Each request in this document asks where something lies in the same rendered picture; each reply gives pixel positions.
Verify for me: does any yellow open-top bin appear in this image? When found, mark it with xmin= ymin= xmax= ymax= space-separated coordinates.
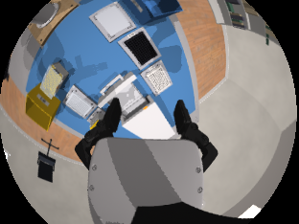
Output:
xmin=25 ymin=82 xmax=61 ymax=131

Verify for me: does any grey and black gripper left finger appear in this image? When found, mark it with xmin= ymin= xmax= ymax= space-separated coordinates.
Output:
xmin=75 ymin=98 xmax=122 ymax=170

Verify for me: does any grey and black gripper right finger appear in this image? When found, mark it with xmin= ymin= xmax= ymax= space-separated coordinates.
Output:
xmin=173 ymin=100 xmax=219 ymax=173

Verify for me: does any dark blue open-top bin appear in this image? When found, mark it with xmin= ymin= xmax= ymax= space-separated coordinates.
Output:
xmin=122 ymin=0 xmax=183 ymax=26

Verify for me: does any blue bench mat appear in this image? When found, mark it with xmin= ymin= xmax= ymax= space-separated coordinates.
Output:
xmin=26 ymin=0 xmax=196 ymax=135

